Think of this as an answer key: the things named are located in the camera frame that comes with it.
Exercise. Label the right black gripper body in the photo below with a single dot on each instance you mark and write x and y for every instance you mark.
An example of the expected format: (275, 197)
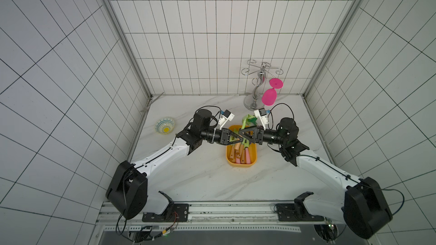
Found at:
(259, 135)

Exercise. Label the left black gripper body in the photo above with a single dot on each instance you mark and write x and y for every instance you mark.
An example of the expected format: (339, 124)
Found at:
(217, 135)

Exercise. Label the yellow plastic storage box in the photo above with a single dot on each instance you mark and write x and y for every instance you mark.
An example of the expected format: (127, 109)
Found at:
(241, 155)

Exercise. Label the light green leaf rake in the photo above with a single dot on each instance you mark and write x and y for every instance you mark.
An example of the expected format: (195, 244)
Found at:
(249, 121)

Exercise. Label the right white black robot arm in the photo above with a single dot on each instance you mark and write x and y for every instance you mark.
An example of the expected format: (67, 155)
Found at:
(358, 203)

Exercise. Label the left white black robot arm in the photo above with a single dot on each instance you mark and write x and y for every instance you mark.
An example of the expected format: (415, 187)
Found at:
(128, 190)

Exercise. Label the silver metal glass rack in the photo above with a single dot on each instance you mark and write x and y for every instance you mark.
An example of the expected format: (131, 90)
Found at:
(253, 100)

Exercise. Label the pink plastic wine glass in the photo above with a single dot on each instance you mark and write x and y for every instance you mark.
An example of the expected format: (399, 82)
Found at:
(270, 95)

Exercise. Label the patterned small bowl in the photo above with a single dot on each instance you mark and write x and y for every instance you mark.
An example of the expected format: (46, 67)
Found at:
(164, 125)

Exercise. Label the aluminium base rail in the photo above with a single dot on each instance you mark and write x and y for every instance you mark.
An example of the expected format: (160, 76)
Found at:
(223, 223)

